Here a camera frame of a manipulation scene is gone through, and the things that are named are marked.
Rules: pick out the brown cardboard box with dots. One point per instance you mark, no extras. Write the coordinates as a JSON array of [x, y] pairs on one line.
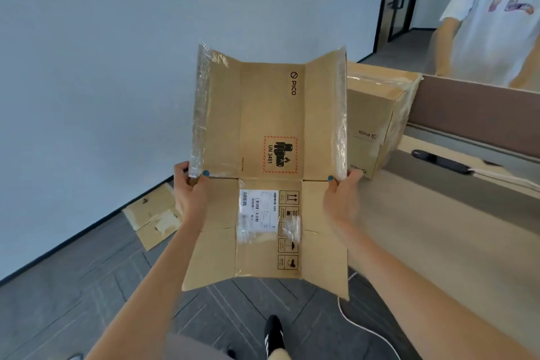
[[363, 157], [371, 106], [154, 212], [270, 119]]

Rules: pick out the mauve desk divider panel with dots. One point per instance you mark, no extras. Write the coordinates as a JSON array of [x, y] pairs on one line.
[[476, 111]]

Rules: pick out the black striped shoe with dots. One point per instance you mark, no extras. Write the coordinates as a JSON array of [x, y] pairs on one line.
[[273, 334]]

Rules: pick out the black desk power socket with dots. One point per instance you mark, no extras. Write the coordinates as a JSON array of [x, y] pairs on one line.
[[438, 161]]

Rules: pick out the person's right forearm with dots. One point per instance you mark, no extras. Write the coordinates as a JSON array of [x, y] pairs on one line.
[[422, 300]]

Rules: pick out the person's left hand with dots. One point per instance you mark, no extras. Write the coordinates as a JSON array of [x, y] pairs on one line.
[[190, 203]]

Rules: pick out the person's left forearm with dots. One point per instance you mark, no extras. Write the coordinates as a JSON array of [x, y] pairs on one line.
[[147, 292]]

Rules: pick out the person's right hand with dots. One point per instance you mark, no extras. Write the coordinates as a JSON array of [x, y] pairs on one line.
[[344, 199]]

